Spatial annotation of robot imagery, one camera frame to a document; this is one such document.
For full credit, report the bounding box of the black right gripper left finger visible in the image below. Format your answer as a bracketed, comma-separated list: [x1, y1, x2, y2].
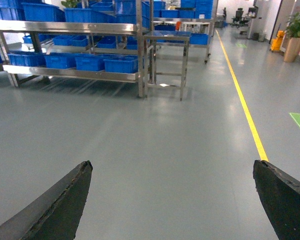
[0, 161, 93, 240]

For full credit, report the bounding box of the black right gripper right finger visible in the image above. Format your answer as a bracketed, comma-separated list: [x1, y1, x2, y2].
[252, 160, 300, 240]

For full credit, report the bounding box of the blue plastic bin left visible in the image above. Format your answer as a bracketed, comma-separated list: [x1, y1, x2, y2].
[74, 53, 121, 72]

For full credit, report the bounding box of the stainless steel shelf rack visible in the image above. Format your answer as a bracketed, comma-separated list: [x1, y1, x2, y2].
[0, 0, 153, 97]

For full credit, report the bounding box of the yellow mop bucket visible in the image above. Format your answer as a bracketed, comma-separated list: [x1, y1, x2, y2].
[269, 30, 285, 52]

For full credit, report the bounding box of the tall potted plant beige planter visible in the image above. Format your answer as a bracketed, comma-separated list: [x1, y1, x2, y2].
[283, 12, 300, 63]

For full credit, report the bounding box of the small stainless steel table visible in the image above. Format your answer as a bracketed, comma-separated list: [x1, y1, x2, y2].
[143, 30, 191, 100]

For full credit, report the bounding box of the far stainless steel rack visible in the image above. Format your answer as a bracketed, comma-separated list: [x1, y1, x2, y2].
[153, 0, 219, 64]

